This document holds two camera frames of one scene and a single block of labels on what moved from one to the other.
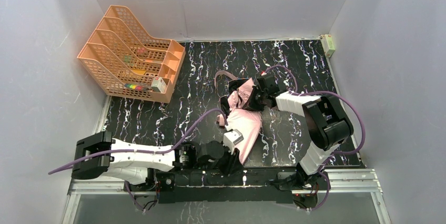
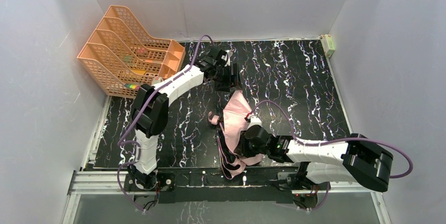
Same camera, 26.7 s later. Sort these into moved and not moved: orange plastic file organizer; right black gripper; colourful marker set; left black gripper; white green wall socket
Moved: right black gripper; left black gripper
Not moved: colourful marker set; white green wall socket; orange plastic file organizer
